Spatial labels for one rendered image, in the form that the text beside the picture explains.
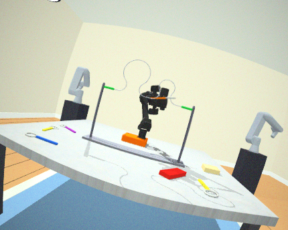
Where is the pale yellow flat square block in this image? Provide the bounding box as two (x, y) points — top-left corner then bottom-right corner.
(201, 164), (220, 175)

